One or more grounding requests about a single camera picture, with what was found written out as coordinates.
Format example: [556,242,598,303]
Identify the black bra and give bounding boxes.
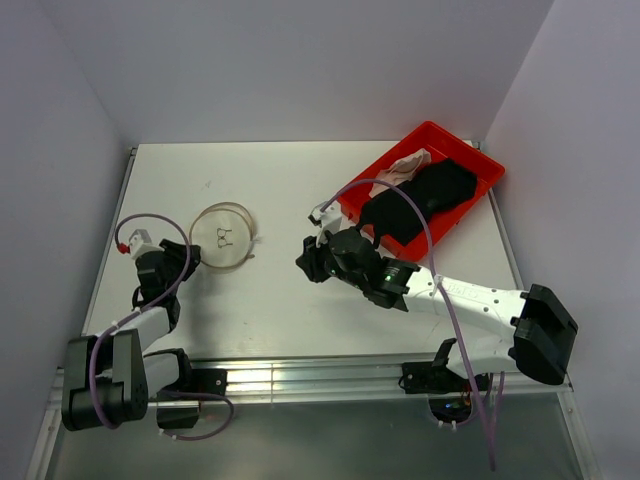
[357,158,478,247]

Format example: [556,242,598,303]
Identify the white mesh laundry bag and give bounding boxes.
[188,202,258,274]

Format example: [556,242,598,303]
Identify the pink bra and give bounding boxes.
[369,148,432,198]

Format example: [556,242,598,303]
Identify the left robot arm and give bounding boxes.
[61,239,201,431]

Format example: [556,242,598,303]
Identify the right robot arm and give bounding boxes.
[296,228,578,386]

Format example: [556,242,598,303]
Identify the red plastic tray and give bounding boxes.
[337,121,505,263]

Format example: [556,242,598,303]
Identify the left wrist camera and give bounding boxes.
[117,229,161,260]

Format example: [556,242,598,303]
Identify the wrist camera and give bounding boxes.
[117,229,161,260]
[308,201,342,246]

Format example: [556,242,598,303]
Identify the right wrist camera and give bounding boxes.
[308,201,342,246]

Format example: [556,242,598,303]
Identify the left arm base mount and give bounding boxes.
[156,368,228,430]

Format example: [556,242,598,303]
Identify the aluminium frame rail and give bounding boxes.
[49,352,574,406]

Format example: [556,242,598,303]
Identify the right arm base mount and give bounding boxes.
[398,361,472,395]

